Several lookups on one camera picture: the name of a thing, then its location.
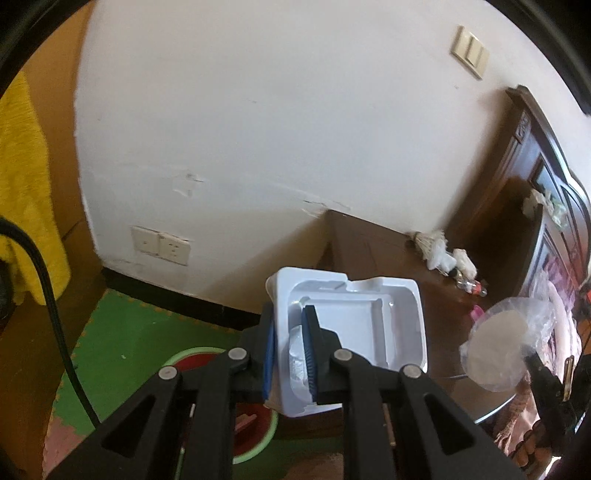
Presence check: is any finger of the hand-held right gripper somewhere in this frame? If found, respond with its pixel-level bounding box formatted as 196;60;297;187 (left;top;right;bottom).
524;353;568;416

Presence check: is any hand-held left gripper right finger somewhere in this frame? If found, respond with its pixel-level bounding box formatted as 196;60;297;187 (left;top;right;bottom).
300;305;527;480

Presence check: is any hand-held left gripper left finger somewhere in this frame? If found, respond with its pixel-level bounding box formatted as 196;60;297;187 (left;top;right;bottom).
46;302;278;480

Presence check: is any clear plastic bag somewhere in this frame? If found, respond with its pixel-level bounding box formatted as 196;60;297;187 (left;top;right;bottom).
459;298;557;393

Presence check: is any green plastic bin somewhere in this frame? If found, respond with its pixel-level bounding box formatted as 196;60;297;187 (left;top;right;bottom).
164;346;280;464

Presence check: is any white plastic tray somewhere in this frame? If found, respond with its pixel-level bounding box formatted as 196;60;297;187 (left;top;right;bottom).
265;265;428;418

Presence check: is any white knitted glove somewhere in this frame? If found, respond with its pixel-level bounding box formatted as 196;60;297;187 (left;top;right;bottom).
452;249;478;278

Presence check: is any teal wet wipes pack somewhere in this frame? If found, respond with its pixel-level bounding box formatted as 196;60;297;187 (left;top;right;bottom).
549;194;568;227

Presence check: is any brown dotted bed cloth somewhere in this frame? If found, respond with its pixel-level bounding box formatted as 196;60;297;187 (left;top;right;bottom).
494;369;548;462

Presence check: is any pink checked quilt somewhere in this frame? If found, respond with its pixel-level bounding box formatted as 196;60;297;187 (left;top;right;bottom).
526;272;591;370

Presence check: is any crushed clear plastic bottle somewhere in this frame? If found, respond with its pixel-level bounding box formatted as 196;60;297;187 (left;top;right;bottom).
455;272;488;296

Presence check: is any dark wooden nightstand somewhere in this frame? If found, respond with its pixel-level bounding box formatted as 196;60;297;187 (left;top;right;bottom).
277;210;527;439

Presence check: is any low wooden headboard panel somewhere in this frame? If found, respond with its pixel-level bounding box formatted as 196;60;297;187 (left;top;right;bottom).
522;203;591;301

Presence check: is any white crumpled plastic bag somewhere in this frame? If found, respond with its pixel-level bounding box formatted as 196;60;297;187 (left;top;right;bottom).
522;189;552;217

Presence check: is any tall carved wooden headboard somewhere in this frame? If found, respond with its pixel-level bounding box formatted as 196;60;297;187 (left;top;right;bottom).
455;85;591;305

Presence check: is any yellow fleece coat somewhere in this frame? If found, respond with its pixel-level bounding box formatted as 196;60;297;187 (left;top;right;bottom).
0;69;70;308

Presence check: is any orange wooden door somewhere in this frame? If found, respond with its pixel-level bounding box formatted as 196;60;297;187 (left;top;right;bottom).
0;4;107;480

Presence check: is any white wall socket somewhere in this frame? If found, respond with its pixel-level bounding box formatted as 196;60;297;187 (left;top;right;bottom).
159;233;191;266
131;226;160;254

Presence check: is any black braided cable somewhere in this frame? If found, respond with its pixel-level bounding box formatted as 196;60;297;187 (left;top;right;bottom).
0;217;100;428

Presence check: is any beige light switch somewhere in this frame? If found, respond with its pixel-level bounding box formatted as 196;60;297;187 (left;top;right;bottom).
451;25;490;79

